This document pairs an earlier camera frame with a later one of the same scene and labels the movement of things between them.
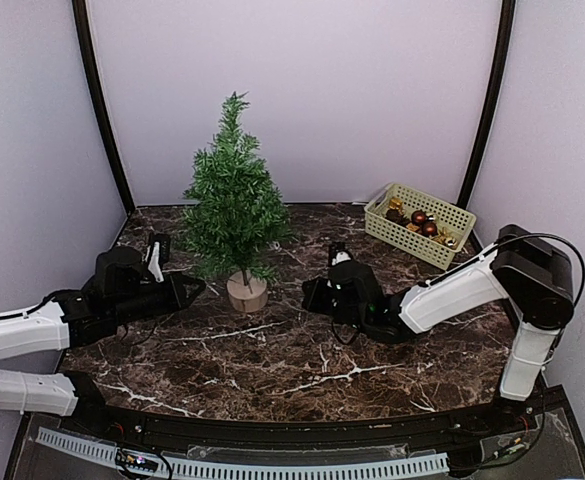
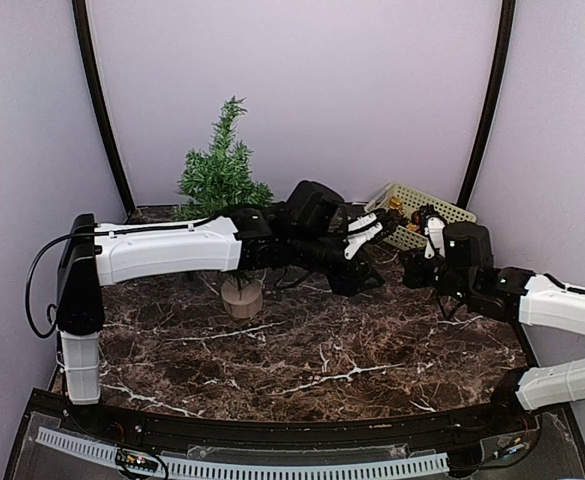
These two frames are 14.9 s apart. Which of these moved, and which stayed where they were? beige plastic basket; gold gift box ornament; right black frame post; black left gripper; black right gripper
Moved: black right gripper; black left gripper
Stayed: right black frame post; beige plastic basket; gold gift box ornament
